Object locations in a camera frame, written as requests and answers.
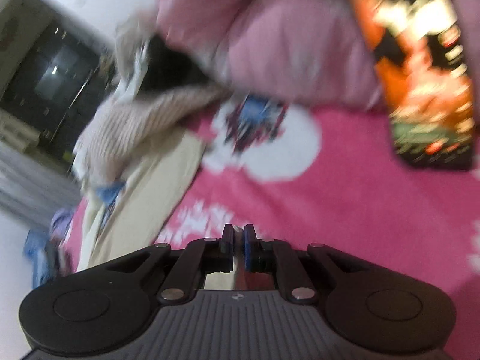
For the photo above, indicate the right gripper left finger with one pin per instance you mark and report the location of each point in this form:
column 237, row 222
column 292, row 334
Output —
column 200, row 258

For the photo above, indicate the smartphone with lit screen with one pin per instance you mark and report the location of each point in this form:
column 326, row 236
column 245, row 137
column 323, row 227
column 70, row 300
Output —
column 428, row 92

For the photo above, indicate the grey curtain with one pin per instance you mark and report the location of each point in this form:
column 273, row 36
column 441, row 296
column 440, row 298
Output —
column 32, row 193

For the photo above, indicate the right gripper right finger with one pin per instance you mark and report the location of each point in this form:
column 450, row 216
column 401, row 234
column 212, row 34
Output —
column 278, row 259

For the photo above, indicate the black garment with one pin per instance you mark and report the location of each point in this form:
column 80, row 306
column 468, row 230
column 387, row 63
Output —
column 168, row 68

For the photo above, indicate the beige khaki trousers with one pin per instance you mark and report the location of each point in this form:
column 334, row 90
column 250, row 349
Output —
column 153, row 190

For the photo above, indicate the pink quilt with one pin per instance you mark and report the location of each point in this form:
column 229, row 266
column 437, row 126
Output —
column 307, row 51

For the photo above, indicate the pink white checkered garment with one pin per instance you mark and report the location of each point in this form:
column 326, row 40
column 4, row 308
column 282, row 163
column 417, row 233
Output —
column 107, row 143

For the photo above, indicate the pink floral bed blanket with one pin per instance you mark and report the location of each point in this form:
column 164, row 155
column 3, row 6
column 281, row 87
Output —
column 331, row 177

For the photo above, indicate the lilac cloth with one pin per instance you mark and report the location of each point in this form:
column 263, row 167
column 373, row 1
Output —
column 60, row 223

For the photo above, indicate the white shirt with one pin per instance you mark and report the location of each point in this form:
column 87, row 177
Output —
column 132, row 41

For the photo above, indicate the folded blue jeans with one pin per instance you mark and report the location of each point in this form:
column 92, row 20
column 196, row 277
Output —
column 37, row 251

